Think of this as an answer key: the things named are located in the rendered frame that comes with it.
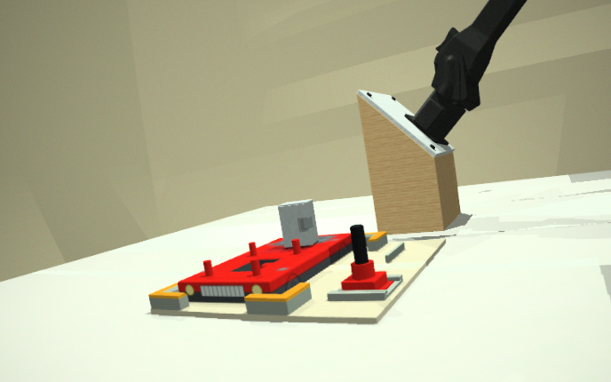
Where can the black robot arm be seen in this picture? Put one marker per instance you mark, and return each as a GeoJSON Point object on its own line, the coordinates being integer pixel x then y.
{"type": "Point", "coordinates": [460, 63]}

